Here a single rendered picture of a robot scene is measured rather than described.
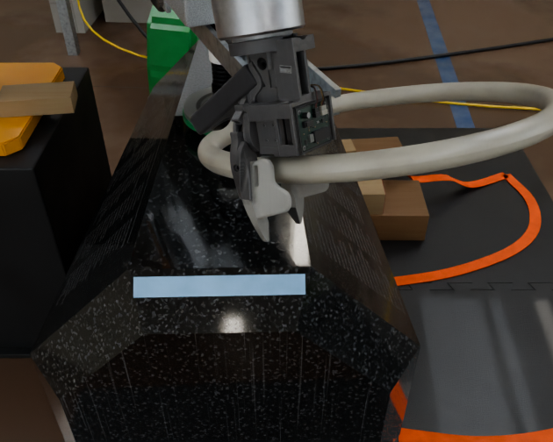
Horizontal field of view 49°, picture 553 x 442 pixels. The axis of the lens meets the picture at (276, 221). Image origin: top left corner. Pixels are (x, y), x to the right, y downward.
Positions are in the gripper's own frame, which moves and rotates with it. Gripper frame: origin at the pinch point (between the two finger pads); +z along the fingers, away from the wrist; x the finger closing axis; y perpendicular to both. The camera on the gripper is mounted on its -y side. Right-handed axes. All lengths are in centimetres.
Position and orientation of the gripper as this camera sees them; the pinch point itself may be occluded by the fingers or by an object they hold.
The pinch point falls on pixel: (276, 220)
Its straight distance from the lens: 69.1
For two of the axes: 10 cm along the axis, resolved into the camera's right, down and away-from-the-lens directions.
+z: 1.5, 9.4, 3.1
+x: 6.1, -3.4, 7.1
